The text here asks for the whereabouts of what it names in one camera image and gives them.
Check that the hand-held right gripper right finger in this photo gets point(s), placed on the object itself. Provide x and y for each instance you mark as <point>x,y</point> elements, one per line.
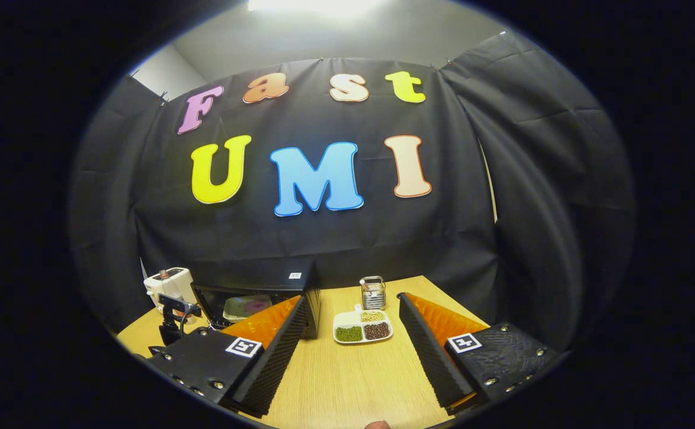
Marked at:
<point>428,354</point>

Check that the pink ham slice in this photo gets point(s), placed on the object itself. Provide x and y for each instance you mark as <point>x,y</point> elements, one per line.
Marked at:
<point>258,306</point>

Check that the white toaster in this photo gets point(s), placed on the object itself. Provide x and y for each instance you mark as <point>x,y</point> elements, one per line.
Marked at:
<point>174,283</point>

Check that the divided white dish of beans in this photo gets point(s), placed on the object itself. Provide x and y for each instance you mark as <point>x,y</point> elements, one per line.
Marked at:
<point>362,330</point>

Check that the ceiling light panel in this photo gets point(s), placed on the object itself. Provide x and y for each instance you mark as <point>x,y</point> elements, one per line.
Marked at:
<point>315,6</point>

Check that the cream rectangular tray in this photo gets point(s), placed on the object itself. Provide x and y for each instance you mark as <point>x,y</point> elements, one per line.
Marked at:
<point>237,308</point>

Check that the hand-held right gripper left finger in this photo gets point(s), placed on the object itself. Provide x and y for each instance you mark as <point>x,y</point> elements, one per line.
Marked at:
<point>279,357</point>

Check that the black electric oven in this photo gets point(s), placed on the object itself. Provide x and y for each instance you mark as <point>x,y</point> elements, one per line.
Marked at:
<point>300,286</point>

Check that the clear bottle with red label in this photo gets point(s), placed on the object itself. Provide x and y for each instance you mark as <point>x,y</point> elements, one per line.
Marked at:
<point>163,275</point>

